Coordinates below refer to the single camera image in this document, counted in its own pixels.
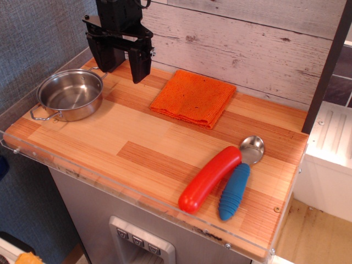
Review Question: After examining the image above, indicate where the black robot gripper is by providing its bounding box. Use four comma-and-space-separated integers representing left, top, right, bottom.
82, 1, 155, 84

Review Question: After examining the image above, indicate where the stainless steel pot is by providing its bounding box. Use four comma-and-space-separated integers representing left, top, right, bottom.
30, 67, 108, 122

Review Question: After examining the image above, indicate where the orange folded cloth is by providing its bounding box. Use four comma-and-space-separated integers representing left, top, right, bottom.
150, 70, 237, 129

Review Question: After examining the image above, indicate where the clear acrylic edge guard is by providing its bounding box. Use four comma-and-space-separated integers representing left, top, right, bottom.
2, 130, 274, 263

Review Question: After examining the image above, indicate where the red plastic sausage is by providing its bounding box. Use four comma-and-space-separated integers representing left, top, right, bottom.
178, 146, 242, 214

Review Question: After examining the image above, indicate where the grey toy fridge cabinet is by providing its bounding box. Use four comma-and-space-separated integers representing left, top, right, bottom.
49, 169, 251, 263

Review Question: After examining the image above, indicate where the yellow object bottom left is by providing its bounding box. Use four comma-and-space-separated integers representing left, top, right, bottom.
15, 252, 43, 264

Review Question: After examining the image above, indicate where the white toy sink unit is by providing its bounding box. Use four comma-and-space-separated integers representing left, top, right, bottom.
293, 41, 352, 223

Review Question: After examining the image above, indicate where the blue handled metal spoon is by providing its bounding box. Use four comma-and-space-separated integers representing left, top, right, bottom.
218, 135, 265, 221

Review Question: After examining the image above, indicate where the dark right shelf post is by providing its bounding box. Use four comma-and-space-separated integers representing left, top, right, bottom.
301, 0, 351, 134

